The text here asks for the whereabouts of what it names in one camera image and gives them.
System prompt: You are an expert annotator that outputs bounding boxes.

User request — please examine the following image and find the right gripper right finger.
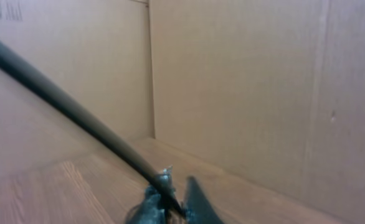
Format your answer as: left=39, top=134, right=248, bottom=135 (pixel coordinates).
left=183, top=176, right=224, bottom=224

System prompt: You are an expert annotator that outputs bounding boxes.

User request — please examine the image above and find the black usb cable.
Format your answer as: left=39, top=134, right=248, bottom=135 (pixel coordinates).
left=0, top=27, right=186, bottom=217

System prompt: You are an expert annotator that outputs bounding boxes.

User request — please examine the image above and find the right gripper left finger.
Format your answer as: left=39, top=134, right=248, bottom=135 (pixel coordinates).
left=125, top=166, right=176, bottom=224

